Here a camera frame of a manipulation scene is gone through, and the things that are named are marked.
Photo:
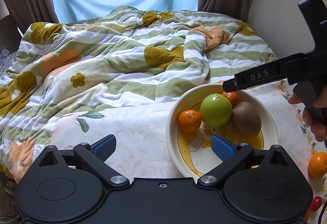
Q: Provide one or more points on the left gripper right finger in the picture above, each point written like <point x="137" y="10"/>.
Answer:
<point x="234" y="158"/>

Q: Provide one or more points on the brown kiwi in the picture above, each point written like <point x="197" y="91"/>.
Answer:
<point x="245" y="120"/>

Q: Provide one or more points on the person right hand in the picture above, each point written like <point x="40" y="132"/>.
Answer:
<point x="317" y="127"/>

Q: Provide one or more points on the cream bowl with duck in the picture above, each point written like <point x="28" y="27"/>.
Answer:
<point x="191" y="152"/>

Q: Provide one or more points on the small mandarin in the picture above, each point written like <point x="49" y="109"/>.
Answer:
<point x="189" y="121"/>
<point x="232" y="97"/>

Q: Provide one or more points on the green apple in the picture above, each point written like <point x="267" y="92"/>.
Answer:
<point x="215" y="110"/>

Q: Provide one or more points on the patterned pillow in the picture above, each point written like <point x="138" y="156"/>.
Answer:
<point x="6" y="59"/>

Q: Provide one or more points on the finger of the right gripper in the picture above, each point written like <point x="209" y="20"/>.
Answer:
<point x="266" y="73"/>

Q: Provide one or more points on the striped floral duvet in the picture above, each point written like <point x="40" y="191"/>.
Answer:
<point x="129" y="57"/>

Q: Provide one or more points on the large orange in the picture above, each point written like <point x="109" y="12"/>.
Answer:
<point x="317" y="165"/>

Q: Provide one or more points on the floral white tablecloth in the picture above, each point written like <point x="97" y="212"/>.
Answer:
<point x="141" y="149"/>

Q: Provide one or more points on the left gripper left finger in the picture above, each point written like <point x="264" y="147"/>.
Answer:
<point x="93" y="157"/>

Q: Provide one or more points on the red tomato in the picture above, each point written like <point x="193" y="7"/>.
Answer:
<point x="316" y="203"/>

